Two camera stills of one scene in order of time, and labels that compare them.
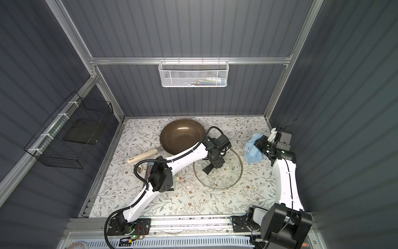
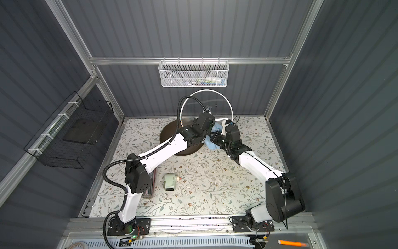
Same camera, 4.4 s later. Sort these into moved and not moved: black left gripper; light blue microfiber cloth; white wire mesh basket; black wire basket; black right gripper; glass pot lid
Moved: glass pot lid; black left gripper; light blue microfiber cloth; black right gripper
Not moved: black wire basket; white wire mesh basket
